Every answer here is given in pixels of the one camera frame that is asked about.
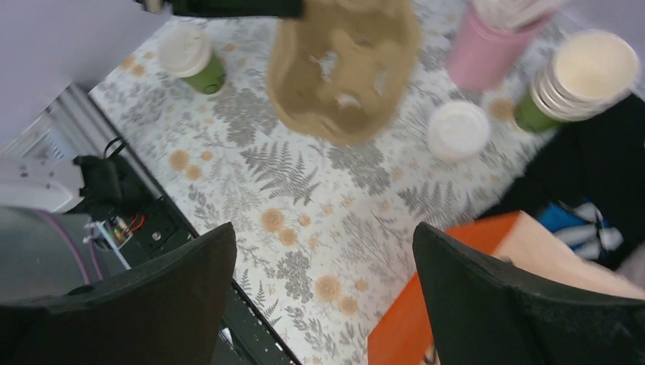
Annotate black cloth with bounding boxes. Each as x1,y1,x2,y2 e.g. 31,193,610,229
479,94,644,270

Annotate stack of paper cups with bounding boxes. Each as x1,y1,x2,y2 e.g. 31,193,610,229
514,30,641,133

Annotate white plastic lid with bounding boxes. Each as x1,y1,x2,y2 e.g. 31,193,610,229
157,24,213,78

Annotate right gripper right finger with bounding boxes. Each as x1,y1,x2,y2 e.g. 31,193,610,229
412,223,644,364

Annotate green paper cup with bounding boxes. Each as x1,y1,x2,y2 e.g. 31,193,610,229
183,52,226,95

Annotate pink straw holder cup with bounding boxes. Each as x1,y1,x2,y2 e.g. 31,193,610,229
445,5,552,91

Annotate stack of white lids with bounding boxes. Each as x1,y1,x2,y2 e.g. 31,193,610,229
425,100,491,162

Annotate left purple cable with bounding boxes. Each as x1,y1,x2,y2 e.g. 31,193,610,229
30,208,106,286

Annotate orange paper bag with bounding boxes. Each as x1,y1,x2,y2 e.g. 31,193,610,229
367,212,644,364

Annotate floral tablecloth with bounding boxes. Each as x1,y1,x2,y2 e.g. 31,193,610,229
89,0,645,365

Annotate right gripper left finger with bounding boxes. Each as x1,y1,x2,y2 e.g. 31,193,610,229
1,223,237,364

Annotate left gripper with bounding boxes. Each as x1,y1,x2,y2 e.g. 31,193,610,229
136,0,305,19

